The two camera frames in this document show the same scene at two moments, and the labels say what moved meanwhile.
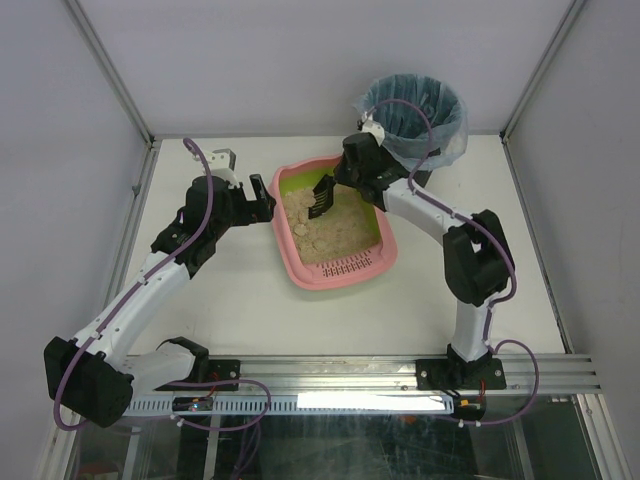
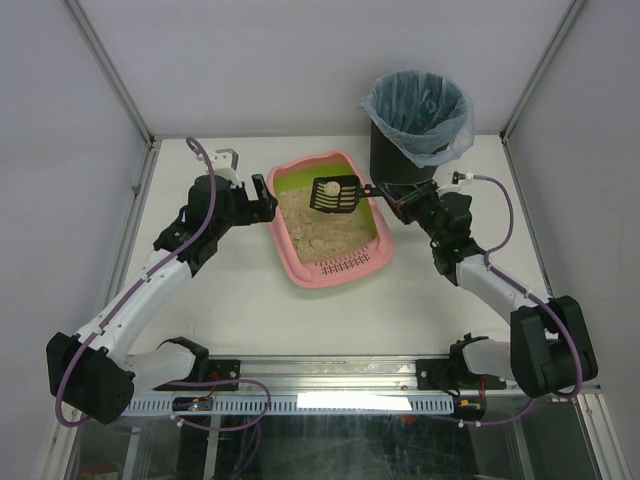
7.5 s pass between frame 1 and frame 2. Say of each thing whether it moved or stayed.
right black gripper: moved
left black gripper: stayed
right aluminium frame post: stayed
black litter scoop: moved
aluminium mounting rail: stayed
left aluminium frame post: stayed
